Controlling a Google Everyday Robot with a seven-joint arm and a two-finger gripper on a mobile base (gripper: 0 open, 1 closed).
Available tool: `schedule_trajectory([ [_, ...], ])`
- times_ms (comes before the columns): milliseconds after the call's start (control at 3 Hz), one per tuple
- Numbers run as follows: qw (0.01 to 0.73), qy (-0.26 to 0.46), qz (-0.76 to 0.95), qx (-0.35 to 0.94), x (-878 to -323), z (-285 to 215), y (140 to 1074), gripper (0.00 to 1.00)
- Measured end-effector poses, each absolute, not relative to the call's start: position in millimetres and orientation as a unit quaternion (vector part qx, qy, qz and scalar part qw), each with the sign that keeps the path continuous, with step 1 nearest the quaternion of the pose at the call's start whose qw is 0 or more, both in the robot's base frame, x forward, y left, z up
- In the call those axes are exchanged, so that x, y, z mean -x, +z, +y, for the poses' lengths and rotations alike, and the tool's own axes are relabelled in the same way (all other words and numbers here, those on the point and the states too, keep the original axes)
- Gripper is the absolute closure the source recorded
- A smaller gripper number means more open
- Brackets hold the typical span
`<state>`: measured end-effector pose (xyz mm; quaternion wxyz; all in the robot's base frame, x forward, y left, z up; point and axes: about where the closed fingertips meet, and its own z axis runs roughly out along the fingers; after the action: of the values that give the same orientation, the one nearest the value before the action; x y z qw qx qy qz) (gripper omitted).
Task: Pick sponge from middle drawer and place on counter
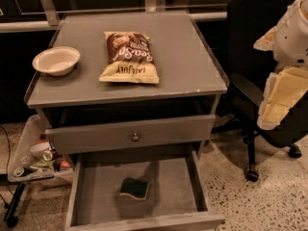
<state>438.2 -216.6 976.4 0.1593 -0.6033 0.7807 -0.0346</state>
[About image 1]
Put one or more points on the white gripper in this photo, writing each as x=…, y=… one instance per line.
x=293, y=40

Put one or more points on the green yellow sponge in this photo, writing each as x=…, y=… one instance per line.
x=134, y=188

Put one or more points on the grey drawer cabinet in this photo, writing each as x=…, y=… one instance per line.
x=191, y=80

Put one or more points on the round metal drawer knob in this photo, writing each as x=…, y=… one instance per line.
x=136, y=137

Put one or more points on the open middle drawer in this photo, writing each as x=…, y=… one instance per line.
x=148, y=191

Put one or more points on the grey top drawer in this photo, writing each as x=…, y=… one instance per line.
x=91, y=138

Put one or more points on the black office chair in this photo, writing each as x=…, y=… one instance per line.
x=247, y=70

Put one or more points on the brown chip bag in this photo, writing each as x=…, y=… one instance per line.
x=130, y=59

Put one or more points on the white paper bowl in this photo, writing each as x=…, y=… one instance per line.
x=56, y=61

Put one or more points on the white cup in bin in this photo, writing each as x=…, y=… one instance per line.
x=38, y=149

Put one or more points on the metal railing bar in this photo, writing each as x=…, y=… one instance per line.
x=33, y=26

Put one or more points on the clear plastic bin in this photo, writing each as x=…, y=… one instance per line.
x=35, y=178

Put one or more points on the metal can in bin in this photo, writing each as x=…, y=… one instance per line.
x=19, y=172

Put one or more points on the black stand leg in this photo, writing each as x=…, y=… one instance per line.
x=9, y=217

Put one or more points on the metal bracket post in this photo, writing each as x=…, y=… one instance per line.
x=50, y=12

